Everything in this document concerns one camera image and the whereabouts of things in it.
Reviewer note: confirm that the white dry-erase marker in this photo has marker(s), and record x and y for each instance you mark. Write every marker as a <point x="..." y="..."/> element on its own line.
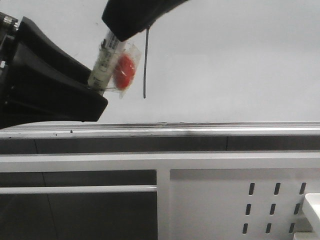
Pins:
<point x="109" y="52"/>

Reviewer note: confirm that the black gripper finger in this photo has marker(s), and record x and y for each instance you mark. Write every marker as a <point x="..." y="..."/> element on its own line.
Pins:
<point x="126" y="18"/>

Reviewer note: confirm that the white metal stand frame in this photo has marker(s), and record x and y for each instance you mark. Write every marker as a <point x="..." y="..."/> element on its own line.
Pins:
<point x="209" y="196"/>

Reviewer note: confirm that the red round magnet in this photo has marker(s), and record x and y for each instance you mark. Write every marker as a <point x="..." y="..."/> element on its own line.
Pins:
<point x="124" y="72"/>

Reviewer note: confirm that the aluminium whiteboard tray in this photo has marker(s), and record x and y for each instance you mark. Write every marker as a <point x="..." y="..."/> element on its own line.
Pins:
<point x="182" y="129"/>

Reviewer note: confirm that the white plastic bin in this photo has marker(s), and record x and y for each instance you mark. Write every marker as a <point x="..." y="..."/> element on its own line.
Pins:
<point x="311" y="210"/>

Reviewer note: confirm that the white whiteboard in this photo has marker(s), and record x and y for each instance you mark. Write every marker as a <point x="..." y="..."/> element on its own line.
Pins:
<point x="226" y="61"/>

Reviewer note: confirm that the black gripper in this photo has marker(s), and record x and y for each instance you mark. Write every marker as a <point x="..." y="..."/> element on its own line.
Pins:
<point x="39" y="82"/>

